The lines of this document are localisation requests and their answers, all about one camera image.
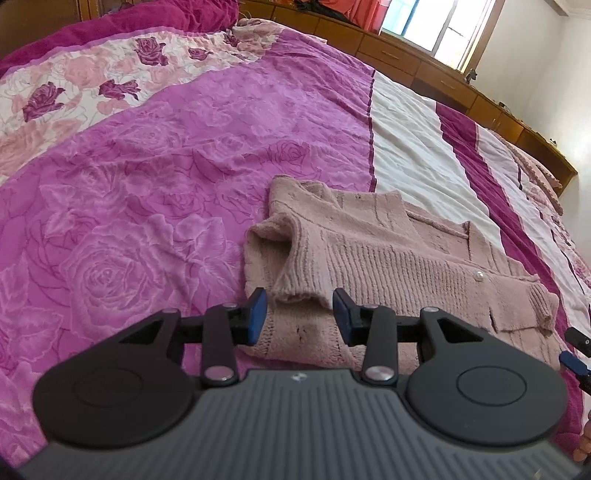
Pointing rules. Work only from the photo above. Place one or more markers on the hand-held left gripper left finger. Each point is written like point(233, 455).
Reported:
point(258, 318)

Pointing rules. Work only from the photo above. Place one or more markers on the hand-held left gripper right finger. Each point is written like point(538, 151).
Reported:
point(342, 318)

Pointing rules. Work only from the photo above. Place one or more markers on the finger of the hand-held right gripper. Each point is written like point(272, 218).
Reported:
point(572, 362)
point(581, 342)

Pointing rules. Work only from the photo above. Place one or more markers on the pink knitted sweater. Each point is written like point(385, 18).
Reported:
point(392, 258)

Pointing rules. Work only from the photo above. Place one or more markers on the person's right hand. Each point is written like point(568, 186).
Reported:
point(586, 436)

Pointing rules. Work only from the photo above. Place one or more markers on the pink knitted pillow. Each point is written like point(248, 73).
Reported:
point(540, 180)

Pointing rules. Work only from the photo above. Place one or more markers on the striped floral bed blanket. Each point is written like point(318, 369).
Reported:
point(138, 184)

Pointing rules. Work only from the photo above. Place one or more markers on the wooden window cabinet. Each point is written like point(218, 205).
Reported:
point(397, 55)

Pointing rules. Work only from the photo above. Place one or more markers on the small black gadget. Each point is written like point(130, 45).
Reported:
point(471, 76)

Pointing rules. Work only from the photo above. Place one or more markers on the window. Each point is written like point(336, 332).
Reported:
point(438, 27)

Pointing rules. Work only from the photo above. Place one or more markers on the floral orange curtain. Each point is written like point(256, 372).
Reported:
point(355, 10)

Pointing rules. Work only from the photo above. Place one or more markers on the magenta velvet pillow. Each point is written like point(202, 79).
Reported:
point(184, 11)

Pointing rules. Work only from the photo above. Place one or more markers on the dark cloth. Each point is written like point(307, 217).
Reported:
point(314, 3)

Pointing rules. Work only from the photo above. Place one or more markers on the wooden headboard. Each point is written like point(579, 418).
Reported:
point(46, 18)

